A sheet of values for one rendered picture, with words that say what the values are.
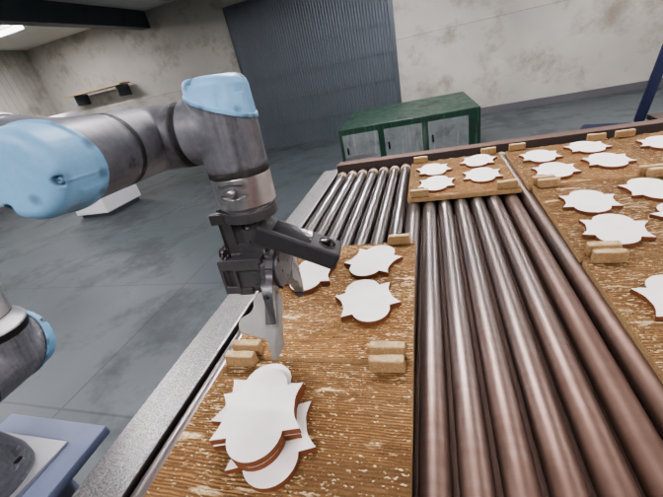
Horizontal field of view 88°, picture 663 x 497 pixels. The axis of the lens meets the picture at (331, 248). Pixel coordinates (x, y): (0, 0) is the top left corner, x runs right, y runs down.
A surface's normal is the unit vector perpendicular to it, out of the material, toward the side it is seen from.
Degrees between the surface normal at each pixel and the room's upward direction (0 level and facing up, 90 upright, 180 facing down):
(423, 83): 90
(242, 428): 0
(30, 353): 101
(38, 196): 87
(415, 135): 90
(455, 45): 90
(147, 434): 0
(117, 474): 0
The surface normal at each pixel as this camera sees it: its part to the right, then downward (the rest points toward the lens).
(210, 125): -0.16, 0.43
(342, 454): -0.20, -0.86
